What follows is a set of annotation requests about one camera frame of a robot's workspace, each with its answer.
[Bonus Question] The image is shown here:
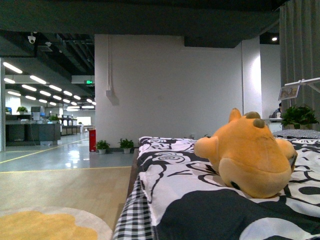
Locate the orange plush toy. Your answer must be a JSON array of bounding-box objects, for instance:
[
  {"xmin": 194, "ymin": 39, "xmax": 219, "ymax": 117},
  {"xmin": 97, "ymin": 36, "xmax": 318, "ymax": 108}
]
[{"xmin": 194, "ymin": 108, "xmax": 298, "ymax": 199}]

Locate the small potted plant middle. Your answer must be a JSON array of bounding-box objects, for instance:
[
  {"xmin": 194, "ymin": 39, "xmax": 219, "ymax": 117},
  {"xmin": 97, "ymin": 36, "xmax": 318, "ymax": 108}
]
[{"xmin": 119, "ymin": 138, "xmax": 134, "ymax": 154}]

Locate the small potted plant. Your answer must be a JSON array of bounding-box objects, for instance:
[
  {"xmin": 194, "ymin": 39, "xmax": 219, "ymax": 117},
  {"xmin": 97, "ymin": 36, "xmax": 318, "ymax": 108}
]
[
  {"xmin": 95, "ymin": 140, "xmax": 110, "ymax": 155},
  {"xmin": 119, "ymin": 138, "xmax": 134, "ymax": 154}
]

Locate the small potted plant left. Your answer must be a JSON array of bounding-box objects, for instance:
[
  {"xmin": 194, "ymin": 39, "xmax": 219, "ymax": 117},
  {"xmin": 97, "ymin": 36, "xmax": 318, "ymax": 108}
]
[{"xmin": 95, "ymin": 140, "xmax": 110, "ymax": 155}]

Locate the red fire extinguisher box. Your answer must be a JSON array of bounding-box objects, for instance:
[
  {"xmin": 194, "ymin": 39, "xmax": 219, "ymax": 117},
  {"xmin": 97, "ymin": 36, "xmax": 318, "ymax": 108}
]
[{"xmin": 89, "ymin": 129, "xmax": 96, "ymax": 152}]

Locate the black white floral duvet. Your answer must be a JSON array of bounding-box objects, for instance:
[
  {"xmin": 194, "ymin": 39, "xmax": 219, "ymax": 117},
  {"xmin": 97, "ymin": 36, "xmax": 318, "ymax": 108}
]
[{"xmin": 138, "ymin": 136, "xmax": 320, "ymax": 240}]

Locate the black white checkered sheet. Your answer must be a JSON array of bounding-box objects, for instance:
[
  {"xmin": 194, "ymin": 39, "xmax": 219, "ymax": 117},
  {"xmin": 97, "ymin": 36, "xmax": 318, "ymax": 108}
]
[{"xmin": 112, "ymin": 177, "xmax": 154, "ymax": 240}]

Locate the seated person in background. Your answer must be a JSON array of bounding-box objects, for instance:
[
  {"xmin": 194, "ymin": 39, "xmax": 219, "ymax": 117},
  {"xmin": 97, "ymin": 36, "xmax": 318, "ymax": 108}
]
[{"xmin": 270, "ymin": 102, "xmax": 282, "ymax": 119}]

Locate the grey checkered pillow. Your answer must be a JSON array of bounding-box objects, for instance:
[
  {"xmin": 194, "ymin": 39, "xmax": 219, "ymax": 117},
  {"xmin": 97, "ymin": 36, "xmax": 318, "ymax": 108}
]
[{"xmin": 272, "ymin": 129, "xmax": 320, "ymax": 140}]

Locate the large potted plant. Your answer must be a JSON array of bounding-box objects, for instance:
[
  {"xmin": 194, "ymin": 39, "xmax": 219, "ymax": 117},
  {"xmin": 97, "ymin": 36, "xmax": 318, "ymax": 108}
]
[{"xmin": 281, "ymin": 105, "xmax": 320, "ymax": 129}]

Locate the grey reception counter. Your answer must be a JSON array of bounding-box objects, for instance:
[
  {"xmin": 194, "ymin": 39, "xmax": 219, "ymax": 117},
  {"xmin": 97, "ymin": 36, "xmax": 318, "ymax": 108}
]
[{"xmin": 5, "ymin": 120, "xmax": 61, "ymax": 147}]

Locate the yellow and grey round rug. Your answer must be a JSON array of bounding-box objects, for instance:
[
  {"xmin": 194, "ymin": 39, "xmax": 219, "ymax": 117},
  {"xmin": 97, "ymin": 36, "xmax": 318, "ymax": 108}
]
[{"xmin": 0, "ymin": 206, "xmax": 113, "ymax": 240}]

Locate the grey curtain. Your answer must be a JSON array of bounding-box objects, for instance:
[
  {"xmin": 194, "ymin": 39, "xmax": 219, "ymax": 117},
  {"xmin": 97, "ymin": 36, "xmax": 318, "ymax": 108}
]
[{"xmin": 279, "ymin": 0, "xmax": 320, "ymax": 132}]

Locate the wooden bed frame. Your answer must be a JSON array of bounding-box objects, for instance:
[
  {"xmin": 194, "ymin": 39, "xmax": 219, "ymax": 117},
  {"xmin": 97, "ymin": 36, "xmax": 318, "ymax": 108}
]
[{"xmin": 127, "ymin": 148, "xmax": 139, "ymax": 197}]

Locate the white security camera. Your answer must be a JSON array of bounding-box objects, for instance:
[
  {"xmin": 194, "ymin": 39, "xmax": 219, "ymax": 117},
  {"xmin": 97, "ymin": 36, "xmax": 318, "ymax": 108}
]
[{"xmin": 27, "ymin": 32, "xmax": 36, "ymax": 45}]

